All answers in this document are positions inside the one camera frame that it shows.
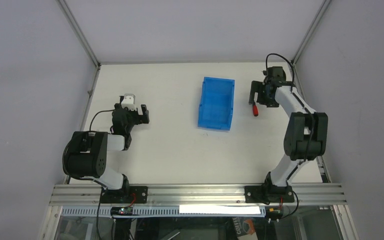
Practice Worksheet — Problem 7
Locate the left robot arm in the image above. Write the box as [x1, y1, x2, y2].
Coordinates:
[62, 103, 150, 202]

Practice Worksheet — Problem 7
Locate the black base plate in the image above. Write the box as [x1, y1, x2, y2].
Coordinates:
[99, 185, 149, 204]
[244, 184, 295, 205]

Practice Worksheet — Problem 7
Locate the small green circuit board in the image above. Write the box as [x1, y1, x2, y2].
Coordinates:
[110, 206, 134, 216]

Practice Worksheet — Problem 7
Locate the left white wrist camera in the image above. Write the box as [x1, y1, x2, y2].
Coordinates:
[120, 93, 137, 112]

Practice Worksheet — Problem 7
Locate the black cable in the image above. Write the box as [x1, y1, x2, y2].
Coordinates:
[88, 109, 115, 132]
[265, 52, 296, 84]

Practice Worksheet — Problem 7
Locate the right black cable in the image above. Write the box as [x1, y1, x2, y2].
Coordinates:
[265, 52, 296, 84]

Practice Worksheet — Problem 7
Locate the aluminium mounting rail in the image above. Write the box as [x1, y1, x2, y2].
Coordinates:
[49, 183, 347, 207]

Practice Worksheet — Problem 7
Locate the left black cable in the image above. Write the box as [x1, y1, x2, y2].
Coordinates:
[88, 109, 115, 132]

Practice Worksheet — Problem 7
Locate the red handled screwdriver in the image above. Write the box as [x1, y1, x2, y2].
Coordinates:
[251, 102, 259, 117]

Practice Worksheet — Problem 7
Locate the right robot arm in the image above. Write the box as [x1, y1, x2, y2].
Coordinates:
[248, 66, 328, 198]

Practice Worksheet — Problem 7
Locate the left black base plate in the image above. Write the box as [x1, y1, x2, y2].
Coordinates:
[99, 185, 149, 204]

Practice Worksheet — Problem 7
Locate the coffee labelled box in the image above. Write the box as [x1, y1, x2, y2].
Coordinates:
[232, 216, 256, 237]

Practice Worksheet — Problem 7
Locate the blue plastic bin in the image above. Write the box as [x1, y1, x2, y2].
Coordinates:
[197, 76, 235, 131]

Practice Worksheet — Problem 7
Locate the white slotted cable duct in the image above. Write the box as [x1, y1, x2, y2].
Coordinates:
[61, 204, 266, 218]

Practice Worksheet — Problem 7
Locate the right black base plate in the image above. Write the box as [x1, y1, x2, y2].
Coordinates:
[244, 184, 295, 205]

